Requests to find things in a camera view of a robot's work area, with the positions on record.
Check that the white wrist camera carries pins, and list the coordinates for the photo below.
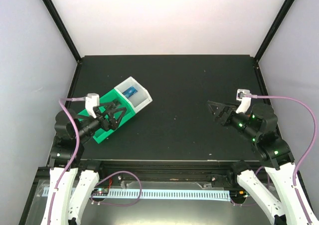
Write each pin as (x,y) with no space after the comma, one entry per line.
(92,100)
(245,101)

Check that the green bin near white bin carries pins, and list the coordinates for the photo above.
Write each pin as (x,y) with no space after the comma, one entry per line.
(121,102)

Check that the green bin at end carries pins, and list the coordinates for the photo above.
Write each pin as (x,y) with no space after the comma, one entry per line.
(99,134)

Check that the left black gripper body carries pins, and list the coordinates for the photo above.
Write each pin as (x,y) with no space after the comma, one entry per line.
(106,124)

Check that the black frame post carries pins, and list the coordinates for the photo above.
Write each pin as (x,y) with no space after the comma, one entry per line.
(62,28)
(283,11)

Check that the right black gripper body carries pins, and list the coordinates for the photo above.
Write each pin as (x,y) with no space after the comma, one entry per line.
(228,120)

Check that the left black frame post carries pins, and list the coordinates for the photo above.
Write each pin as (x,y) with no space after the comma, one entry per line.
(62,28)

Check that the white slotted cable duct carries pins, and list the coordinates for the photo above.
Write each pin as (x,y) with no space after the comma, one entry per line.
(156,194)

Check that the right black frame post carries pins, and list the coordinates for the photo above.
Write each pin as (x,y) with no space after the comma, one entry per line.
(283,11)

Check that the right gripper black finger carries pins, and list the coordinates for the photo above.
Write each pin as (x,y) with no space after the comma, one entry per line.
(217,111)
(233,105)

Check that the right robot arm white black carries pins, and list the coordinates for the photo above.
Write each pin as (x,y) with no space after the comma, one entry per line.
(291,206)

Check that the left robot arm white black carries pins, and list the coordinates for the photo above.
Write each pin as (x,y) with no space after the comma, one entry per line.
(65,205)

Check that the small circuit board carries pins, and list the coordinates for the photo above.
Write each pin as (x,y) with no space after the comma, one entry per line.
(100,192)

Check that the blue card in white bin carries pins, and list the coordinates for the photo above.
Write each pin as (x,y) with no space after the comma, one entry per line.
(130,92)

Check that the black aluminium front rail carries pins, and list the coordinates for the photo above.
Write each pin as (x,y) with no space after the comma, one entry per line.
(212,172)

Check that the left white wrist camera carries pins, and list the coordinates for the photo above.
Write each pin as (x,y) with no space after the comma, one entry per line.
(92,100)

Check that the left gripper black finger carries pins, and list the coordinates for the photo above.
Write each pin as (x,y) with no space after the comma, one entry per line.
(103,100)
(115,117)

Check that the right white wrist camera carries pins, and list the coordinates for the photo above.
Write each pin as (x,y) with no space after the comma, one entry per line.
(245,101)

